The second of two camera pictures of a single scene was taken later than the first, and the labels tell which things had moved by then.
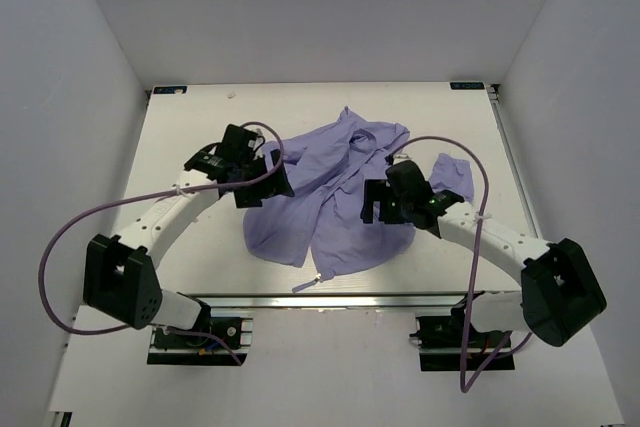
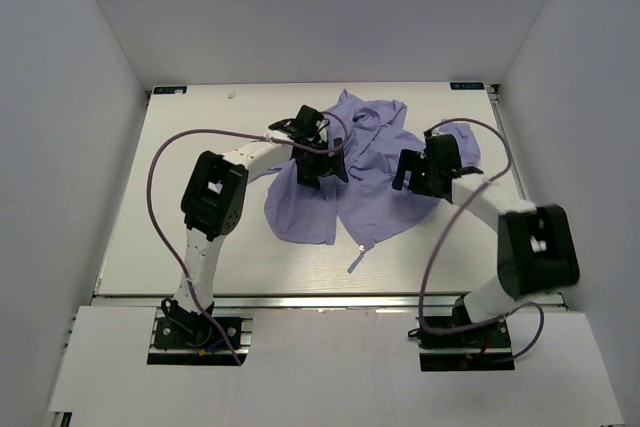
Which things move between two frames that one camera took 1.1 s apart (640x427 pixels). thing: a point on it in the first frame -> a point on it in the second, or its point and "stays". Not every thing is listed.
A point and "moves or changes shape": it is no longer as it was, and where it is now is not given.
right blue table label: x=467 y=85 stays
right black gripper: x=379 y=190 -> x=410 y=161
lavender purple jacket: x=315 y=214 moves or changes shape
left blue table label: x=170 y=90 stays
